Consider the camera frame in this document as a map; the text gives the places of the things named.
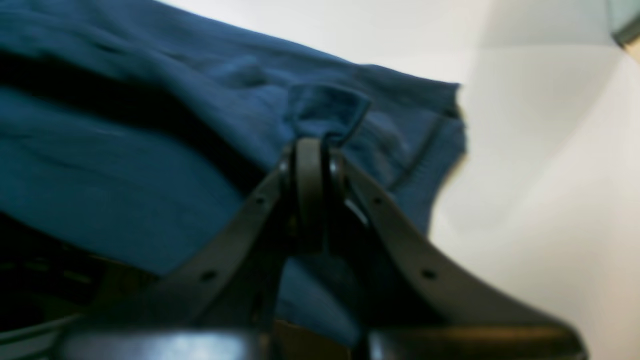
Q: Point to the dark blue t-shirt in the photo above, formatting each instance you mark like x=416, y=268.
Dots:
x=135, y=130

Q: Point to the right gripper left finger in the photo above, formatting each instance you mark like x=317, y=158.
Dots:
x=219, y=305

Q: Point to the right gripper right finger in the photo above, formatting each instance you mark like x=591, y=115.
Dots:
x=417, y=303

